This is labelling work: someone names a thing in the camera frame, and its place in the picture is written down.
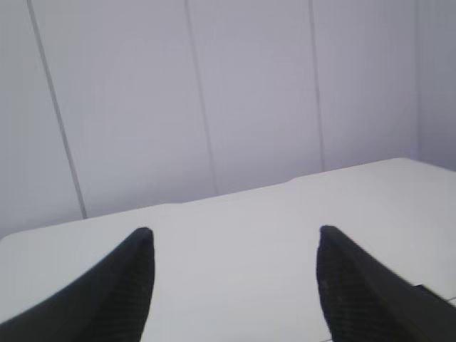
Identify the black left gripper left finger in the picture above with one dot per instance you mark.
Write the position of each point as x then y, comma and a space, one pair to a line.
110, 302

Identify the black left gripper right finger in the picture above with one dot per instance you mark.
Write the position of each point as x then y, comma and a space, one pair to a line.
363, 300

